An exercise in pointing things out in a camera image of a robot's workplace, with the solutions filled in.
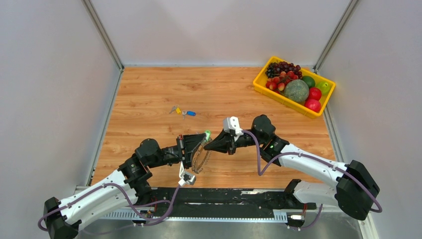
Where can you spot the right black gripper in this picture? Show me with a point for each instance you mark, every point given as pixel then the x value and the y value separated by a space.
pixel 223 142

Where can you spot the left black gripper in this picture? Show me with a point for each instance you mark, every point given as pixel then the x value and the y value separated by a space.
pixel 189 143

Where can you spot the green tag key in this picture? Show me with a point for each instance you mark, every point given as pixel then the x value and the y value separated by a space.
pixel 208 135

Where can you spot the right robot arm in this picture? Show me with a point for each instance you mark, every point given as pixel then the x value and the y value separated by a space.
pixel 348 186

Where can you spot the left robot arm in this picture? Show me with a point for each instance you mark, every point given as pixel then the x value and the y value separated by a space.
pixel 126 186

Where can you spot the blue tag key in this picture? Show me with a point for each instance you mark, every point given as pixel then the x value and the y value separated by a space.
pixel 188 113

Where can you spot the yellow tag key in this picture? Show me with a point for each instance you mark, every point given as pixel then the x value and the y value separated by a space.
pixel 176 109

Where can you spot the red cherry bunch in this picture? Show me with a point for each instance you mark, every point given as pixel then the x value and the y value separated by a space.
pixel 278 82

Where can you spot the dark grape bunch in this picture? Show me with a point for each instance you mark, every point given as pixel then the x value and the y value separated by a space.
pixel 283 68

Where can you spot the green netted melon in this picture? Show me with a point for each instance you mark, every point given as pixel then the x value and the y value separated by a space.
pixel 297 91

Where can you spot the red apple lower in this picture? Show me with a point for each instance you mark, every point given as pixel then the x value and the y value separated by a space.
pixel 313 105

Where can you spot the red apple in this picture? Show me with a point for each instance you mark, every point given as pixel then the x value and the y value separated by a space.
pixel 315 93
pixel 313 105

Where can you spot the red apple upper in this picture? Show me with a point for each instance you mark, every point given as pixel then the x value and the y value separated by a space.
pixel 315 93

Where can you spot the dark green lime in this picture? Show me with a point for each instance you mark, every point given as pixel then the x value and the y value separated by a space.
pixel 309 81

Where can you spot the light green apple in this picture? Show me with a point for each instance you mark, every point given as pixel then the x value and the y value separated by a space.
pixel 324 87

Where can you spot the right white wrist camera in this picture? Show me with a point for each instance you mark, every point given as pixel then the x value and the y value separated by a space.
pixel 231 126

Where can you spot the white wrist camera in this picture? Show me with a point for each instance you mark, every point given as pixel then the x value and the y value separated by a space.
pixel 185 178
pixel 231 126

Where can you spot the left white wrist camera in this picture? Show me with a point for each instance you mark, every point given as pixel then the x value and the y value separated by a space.
pixel 185 178

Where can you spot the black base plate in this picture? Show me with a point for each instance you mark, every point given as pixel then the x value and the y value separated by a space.
pixel 222 202

